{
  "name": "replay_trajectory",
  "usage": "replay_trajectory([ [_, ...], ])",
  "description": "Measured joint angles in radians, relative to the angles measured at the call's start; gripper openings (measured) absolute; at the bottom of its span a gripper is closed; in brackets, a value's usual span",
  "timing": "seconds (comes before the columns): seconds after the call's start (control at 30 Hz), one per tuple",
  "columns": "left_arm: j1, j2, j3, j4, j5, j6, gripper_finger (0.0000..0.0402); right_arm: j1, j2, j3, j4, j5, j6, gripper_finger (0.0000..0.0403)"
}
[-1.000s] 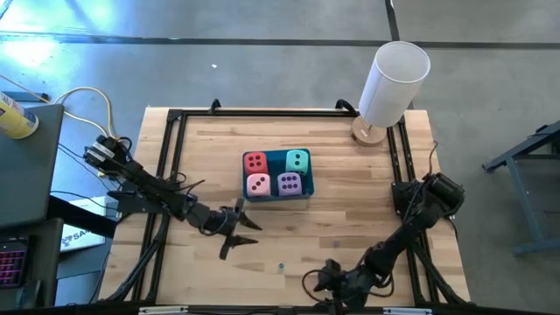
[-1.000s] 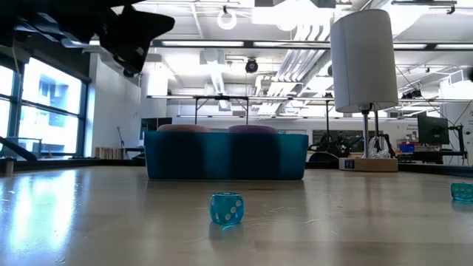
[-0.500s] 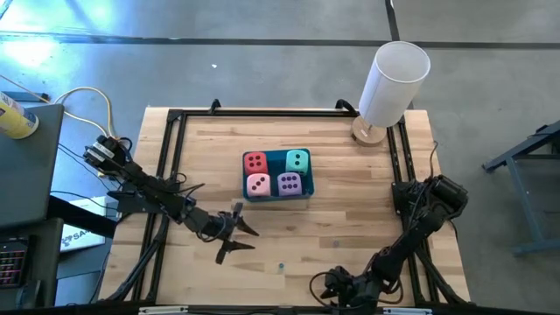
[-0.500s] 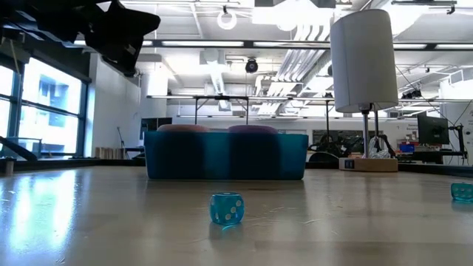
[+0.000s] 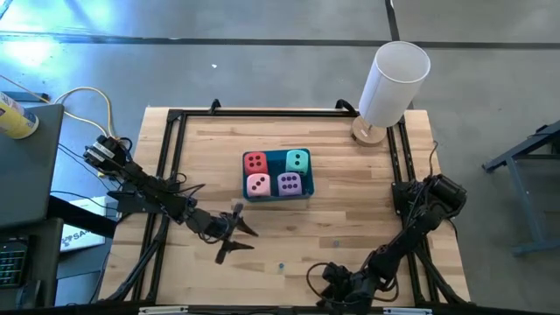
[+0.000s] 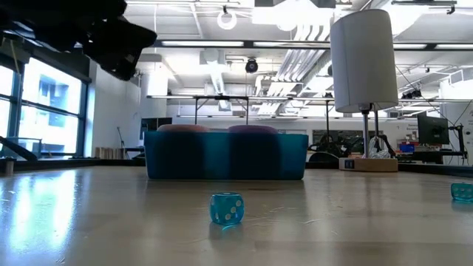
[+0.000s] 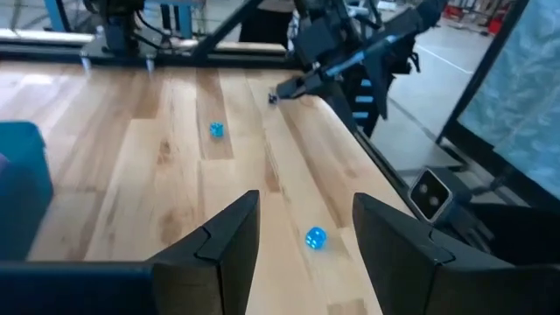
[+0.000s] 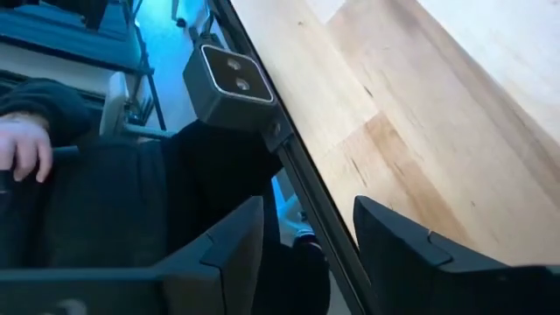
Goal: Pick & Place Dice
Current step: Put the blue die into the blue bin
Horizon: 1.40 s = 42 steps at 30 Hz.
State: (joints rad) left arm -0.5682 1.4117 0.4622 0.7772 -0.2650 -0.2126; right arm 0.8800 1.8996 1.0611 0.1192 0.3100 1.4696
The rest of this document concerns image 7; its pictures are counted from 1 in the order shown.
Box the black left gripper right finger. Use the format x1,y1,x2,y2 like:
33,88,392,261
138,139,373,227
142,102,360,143
352,192,522,315

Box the teal textured panel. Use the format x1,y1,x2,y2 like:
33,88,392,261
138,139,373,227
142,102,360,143
456,0,560,200

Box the grey two-lens camera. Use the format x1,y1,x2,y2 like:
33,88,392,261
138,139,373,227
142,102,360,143
407,165,454,225

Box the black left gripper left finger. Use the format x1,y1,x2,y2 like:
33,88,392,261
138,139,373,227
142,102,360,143
145,189,262,315

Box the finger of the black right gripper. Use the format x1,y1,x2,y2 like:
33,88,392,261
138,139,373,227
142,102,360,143
364,45,392,121
275,65,339,101

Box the blue plastic bin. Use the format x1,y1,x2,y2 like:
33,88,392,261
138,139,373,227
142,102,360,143
0,121,55,262

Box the black box blue labels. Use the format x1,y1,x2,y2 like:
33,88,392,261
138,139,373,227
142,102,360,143
340,73,382,137

